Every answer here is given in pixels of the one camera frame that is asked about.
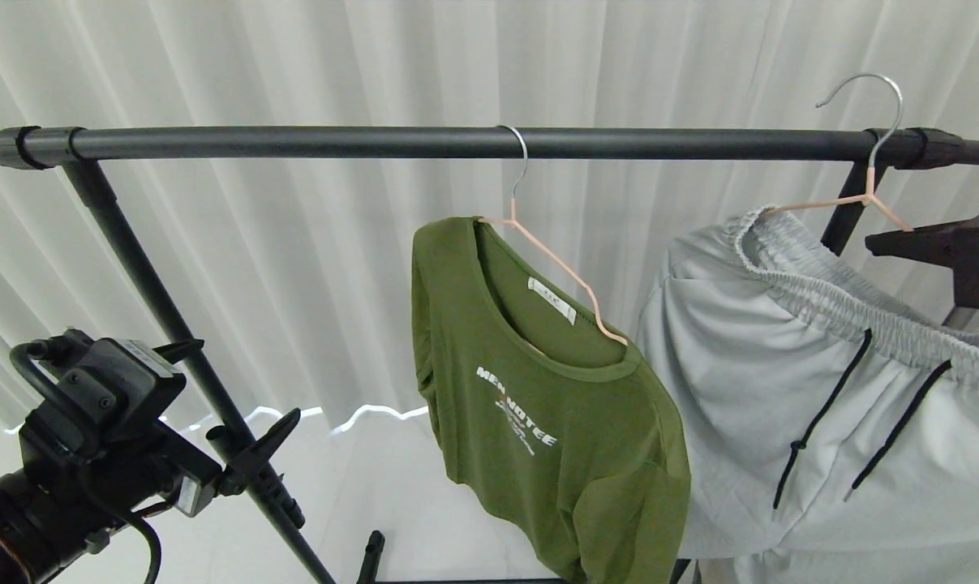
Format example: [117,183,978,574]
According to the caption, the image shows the pale grey garment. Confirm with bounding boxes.
[637,204,979,584]

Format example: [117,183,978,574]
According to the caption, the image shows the white curtain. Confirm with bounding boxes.
[0,0,979,431]

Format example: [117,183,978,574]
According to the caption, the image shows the green printed T-shirt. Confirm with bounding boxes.
[410,215,693,584]

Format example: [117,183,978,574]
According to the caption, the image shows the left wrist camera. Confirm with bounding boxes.
[9,328,188,463]

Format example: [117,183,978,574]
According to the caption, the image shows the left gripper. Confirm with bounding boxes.
[0,339,303,573]

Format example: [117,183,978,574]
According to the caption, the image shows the black clothes rack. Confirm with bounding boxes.
[0,124,979,584]

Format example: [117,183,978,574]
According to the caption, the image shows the pink clothes hanger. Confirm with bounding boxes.
[479,124,629,348]
[761,73,979,351]

